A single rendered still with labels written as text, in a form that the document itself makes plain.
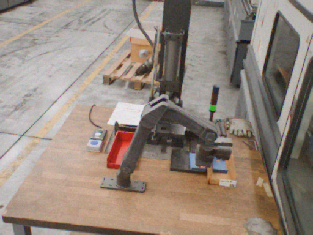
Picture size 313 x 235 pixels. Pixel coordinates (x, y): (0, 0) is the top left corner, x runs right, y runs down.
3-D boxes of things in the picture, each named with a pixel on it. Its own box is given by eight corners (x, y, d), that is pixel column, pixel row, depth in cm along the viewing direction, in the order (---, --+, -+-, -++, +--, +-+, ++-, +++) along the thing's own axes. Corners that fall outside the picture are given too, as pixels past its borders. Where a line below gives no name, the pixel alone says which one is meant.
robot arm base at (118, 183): (103, 164, 152) (99, 174, 146) (147, 168, 151) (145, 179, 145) (103, 177, 156) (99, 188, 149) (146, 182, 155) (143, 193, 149)
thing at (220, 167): (213, 173, 163) (213, 168, 162) (210, 155, 177) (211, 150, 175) (227, 174, 163) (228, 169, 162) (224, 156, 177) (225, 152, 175)
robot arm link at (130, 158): (133, 167, 151) (160, 108, 136) (131, 177, 145) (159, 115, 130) (120, 163, 150) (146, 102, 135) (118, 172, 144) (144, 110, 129)
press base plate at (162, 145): (104, 157, 174) (104, 153, 173) (121, 112, 218) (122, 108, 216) (230, 171, 172) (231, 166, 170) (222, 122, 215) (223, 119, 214)
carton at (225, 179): (207, 185, 157) (209, 172, 154) (205, 154, 179) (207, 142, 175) (235, 188, 157) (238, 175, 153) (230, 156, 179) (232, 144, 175)
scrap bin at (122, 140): (106, 167, 162) (106, 158, 159) (117, 140, 184) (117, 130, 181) (131, 171, 162) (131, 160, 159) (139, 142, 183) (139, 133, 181)
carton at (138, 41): (137, 49, 566) (138, 19, 541) (172, 54, 556) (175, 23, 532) (125, 62, 508) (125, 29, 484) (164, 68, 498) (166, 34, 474)
